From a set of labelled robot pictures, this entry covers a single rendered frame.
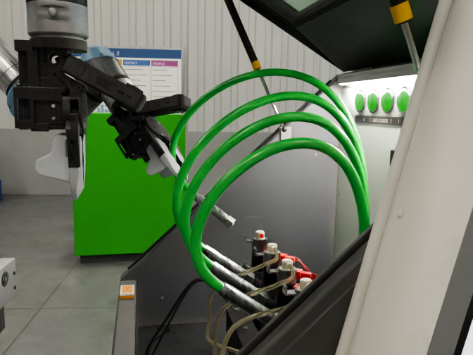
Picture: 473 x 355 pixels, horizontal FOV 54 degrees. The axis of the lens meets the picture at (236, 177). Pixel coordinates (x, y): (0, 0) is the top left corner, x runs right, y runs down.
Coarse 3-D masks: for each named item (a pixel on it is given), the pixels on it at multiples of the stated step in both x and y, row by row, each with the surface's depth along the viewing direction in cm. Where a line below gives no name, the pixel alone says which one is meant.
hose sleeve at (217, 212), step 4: (196, 196) 92; (200, 196) 92; (196, 200) 92; (200, 200) 92; (200, 204) 92; (212, 208) 92; (216, 208) 92; (212, 212) 92; (216, 212) 92; (220, 212) 92; (224, 212) 92; (216, 216) 92; (220, 216) 91; (224, 216) 91; (228, 216) 92; (220, 220) 92; (224, 220) 92
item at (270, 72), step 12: (252, 72) 87; (264, 72) 86; (276, 72) 86; (288, 72) 85; (300, 72) 85; (228, 84) 88; (312, 84) 85; (324, 84) 85; (204, 96) 89; (336, 96) 84; (192, 108) 90; (180, 120) 91; (348, 120) 84; (180, 132) 91; (360, 144) 85
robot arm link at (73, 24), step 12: (36, 0) 57; (48, 0) 57; (36, 12) 57; (48, 12) 57; (60, 12) 58; (72, 12) 58; (84, 12) 60; (36, 24) 58; (48, 24) 57; (60, 24) 58; (72, 24) 58; (84, 24) 60; (36, 36) 59; (48, 36) 58; (60, 36) 58; (72, 36) 59; (84, 36) 61
